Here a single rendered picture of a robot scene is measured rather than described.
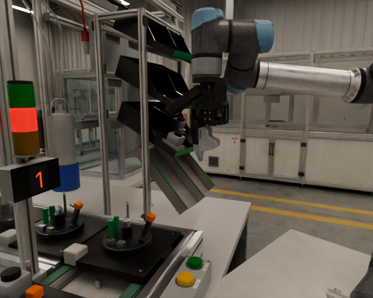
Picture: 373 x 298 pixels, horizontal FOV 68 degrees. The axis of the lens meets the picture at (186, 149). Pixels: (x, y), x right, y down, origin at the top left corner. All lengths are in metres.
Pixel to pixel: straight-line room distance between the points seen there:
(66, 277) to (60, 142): 0.98
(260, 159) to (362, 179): 1.47
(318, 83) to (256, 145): 3.93
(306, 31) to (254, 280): 8.72
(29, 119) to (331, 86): 0.75
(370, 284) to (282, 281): 0.30
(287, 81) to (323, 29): 8.51
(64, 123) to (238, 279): 1.21
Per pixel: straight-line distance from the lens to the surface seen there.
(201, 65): 0.68
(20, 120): 0.67
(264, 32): 0.72
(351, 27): 9.31
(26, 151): 0.68
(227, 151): 4.88
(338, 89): 0.87
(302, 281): 0.95
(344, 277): 1.02
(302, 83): 0.83
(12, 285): 0.57
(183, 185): 1.08
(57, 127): 1.68
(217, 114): 0.69
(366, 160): 4.72
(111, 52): 2.08
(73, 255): 0.81
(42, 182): 0.71
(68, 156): 1.70
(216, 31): 0.69
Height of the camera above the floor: 1.38
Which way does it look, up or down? 10 degrees down
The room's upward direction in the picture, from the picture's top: straight up
